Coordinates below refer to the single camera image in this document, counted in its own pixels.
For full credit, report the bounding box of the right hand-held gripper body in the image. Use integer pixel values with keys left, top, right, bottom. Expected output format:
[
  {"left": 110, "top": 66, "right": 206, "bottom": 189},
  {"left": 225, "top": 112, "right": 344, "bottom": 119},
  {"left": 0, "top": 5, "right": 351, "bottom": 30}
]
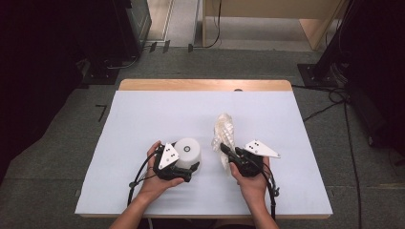
[{"left": 233, "top": 138, "right": 282, "bottom": 178}]

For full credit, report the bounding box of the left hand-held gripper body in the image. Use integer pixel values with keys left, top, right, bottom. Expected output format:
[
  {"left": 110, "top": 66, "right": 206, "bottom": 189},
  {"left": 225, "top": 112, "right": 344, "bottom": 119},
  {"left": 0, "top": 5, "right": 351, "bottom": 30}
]
[{"left": 153, "top": 142, "right": 184, "bottom": 181}]

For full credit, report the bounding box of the white cylinder speaker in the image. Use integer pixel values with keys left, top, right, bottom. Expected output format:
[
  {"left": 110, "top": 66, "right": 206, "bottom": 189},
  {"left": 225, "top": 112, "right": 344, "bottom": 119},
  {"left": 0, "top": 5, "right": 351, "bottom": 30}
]
[{"left": 174, "top": 136, "right": 203, "bottom": 175}]

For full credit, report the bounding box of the white waffle cloth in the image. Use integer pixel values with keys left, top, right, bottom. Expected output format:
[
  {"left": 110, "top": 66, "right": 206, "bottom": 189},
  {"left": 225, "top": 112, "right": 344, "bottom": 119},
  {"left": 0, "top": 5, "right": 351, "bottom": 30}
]
[{"left": 211, "top": 113, "right": 237, "bottom": 171}]

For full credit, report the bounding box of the person's left hand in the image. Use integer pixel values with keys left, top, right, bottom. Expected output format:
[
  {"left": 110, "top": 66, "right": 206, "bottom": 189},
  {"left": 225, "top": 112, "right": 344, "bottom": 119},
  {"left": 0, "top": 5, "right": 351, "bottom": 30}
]
[{"left": 137, "top": 140, "right": 185, "bottom": 204}]

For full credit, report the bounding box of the person's right hand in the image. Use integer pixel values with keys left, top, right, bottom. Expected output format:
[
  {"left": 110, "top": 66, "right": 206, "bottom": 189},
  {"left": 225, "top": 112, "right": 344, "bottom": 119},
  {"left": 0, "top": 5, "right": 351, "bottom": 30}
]
[{"left": 229, "top": 156, "right": 271, "bottom": 204}]

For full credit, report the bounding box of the white table mat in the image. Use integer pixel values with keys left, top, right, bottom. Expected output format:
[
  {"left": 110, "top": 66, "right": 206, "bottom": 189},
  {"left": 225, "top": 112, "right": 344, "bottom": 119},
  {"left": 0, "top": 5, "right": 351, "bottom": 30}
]
[{"left": 75, "top": 90, "right": 333, "bottom": 217}]

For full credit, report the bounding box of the person's dark clothing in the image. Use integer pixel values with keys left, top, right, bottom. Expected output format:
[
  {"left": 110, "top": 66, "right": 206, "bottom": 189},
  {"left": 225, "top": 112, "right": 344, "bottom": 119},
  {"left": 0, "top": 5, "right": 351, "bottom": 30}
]
[{"left": 138, "top": 219, "right": 256, "bottom": 229}]

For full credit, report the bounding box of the light wooden desk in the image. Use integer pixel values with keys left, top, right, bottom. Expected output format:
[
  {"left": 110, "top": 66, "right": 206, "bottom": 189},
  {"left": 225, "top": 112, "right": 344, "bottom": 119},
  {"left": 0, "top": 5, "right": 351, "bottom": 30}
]
[{"left": 202, "top": 0, "right": 350, "bottom": 52}]

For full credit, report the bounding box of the dark curtain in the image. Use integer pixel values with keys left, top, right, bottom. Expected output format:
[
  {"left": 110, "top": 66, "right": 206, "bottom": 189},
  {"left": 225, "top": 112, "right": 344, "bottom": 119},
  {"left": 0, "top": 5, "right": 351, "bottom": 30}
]
[
  {"left": 0, "top": 0, "right": 128, "bottom": 187},
  {"left": 347, "top": 0, "right": 405, "bottom": 156}
]

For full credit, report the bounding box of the left hand-held gripper cable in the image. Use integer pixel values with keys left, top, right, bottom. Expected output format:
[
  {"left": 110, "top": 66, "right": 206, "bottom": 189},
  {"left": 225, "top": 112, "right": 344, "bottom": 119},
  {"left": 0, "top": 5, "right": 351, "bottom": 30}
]
[{"left": 127, "top": 149, "right": 160, "bottom": 208}]

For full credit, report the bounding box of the hand-held gripper cable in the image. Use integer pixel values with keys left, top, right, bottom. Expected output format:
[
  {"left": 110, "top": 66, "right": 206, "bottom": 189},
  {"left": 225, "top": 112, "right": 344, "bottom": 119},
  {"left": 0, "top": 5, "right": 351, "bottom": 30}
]
[
  {"left": 261, "top": 165, "right": 281, "bottom": 220},
  {"left": 127, "top": 149, "right": 160, "bottom": 208}
]

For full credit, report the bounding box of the right hand-held gripper cable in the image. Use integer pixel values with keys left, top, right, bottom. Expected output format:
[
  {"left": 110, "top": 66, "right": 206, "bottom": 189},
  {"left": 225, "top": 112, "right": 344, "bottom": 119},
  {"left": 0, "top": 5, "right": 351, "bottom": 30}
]
[{"left": 261, "top": 165, "right": 281, "bottom": 220}]

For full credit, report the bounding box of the black stand base plate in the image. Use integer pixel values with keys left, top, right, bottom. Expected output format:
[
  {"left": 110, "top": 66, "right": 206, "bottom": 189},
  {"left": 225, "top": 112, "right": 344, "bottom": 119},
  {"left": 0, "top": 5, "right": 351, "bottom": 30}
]
[
  {"left": 297, "top": 62, "right": 340, "bottom": 89},
  {"left": 81, "top": 58, "right": 120, "bottom": 86}
]

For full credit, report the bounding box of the grey floor cable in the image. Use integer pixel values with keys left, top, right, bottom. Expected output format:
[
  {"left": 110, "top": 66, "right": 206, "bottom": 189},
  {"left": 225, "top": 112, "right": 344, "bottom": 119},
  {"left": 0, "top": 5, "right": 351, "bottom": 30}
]
[{"left": 106, "top": 55, "right": 141, "bottom": 71}]

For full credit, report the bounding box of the long black floor cable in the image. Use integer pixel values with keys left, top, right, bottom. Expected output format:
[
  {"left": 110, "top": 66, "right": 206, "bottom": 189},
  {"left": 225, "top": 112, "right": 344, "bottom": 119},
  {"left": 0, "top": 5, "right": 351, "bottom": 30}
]
[{"left": 343, "top": 101, "right": 364, "bottom": 229}]

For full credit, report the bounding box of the black stand post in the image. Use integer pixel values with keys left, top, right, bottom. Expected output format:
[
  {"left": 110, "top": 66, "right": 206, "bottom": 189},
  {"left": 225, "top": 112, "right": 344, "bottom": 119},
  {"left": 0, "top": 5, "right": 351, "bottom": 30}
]
[{"left": 313, "top": 0, "right": 364, "bottom": 80}]

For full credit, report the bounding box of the hanging black cable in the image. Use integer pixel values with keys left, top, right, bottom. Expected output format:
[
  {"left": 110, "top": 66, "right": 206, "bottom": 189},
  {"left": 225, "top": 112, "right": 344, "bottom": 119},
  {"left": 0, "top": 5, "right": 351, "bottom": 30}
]
[{"left": 190, "top": 0, "right": 223, "bottom": 51}]

